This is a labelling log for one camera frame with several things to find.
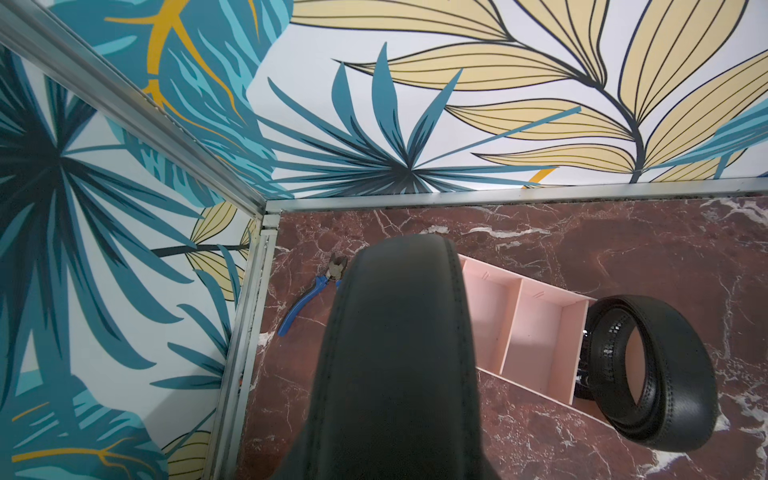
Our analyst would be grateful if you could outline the black belt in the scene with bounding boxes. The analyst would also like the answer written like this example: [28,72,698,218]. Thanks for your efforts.
[275,234,496,479]
[574,295,719,452]

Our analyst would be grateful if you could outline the pink compartment storage tray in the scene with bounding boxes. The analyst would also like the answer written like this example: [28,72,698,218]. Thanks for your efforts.
[459,255,602,418]

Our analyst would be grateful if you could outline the blue handled pliers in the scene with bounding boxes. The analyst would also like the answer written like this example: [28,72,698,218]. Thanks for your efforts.
[277,253,348,337]

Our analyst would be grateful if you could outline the left aluminium frame post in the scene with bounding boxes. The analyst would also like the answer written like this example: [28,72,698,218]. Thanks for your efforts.
[1,1,267,217]

